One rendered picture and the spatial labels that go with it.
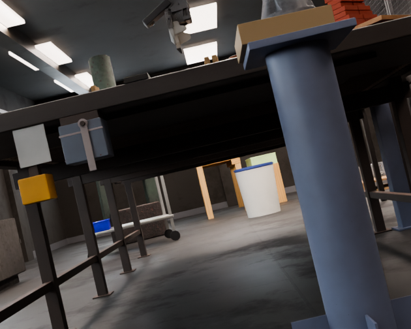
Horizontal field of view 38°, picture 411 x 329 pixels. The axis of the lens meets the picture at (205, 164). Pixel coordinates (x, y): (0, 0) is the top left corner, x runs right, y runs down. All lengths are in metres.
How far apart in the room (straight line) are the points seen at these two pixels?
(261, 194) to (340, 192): 6.15
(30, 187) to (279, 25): 0.90
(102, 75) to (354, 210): 7.27
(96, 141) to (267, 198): 5.95
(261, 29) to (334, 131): 0.31
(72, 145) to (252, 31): 0.68
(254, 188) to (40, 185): 5.92
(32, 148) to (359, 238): 1.02
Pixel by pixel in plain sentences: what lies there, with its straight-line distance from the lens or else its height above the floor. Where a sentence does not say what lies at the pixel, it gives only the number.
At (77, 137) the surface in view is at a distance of 1.87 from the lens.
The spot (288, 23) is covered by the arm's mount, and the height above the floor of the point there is 0.90.
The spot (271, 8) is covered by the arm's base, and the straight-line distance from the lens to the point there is 1.61.
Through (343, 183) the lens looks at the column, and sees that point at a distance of 1.54.
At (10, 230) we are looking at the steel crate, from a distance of 6.50.
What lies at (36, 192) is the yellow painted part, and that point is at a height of 0.65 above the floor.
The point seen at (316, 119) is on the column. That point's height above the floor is 0.65.
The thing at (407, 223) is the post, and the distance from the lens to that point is 3.97.
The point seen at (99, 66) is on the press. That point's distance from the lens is 8.64.
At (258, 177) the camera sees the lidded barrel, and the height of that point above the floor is 0.48.
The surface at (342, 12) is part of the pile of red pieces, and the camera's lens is 2.86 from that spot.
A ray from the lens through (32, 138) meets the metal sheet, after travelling 1.94.
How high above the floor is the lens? 0.56
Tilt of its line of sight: 2 degrees up
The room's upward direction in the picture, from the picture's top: 13 degrees counter-clockwise
